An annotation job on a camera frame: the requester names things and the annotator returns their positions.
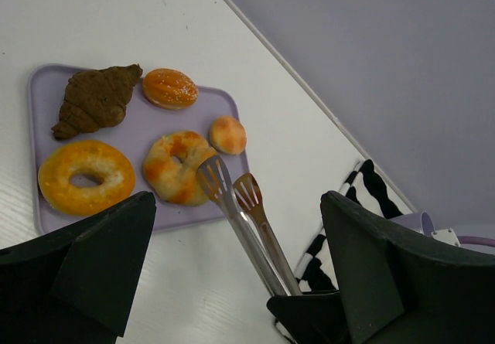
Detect orange ring bagel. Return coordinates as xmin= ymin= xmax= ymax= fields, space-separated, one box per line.
xmin=37 ymin=139 xmax=136 ymax=216

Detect lavender plastic tray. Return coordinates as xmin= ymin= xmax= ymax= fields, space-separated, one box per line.
xmin=27 ymin=64 xmax=239 ymax=232

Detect small round bun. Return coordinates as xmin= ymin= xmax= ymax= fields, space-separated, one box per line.
xmin=209 ymin=116 xmax=247 ymax=155

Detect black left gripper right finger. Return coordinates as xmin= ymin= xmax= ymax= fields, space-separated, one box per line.
xmin=320 ymin=191 xmax=494 ymax=343

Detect orange sesame bun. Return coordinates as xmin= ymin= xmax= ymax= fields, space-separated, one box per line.
xmin=142 ymin=68 xmax=199 ymax=110

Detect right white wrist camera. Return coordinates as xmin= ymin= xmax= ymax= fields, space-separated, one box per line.
xmin=431 ymin=228 xmax=461 ymax=247

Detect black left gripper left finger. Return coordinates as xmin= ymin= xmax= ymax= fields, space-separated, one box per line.
xmin=1 ymin=192 xmax=156 ymax=343

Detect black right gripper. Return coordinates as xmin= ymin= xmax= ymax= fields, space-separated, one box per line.
xmin=266 ymin=291 xmax=350 ymax=344

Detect brown chocolate croissant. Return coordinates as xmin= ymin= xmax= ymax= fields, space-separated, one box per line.
xmin=51 ymin=64 xmax=142 ymax=141

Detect lavender plastic cup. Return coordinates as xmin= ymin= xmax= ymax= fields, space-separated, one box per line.
xmin=401 ymin=212 xmax=436 ymax=237

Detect twisted glazed bread ring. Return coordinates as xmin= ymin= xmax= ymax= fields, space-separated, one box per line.
xmin=142 ymin=130 xmax=219 ymax=206

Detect black white striped cloth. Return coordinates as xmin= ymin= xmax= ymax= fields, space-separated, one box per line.
xmin=275 ymin=159 xmax=416 ymax=343

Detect metal serving tongs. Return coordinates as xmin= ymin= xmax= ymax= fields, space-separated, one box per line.
xmin=196 ymin=155 xmax=302 ymax=296

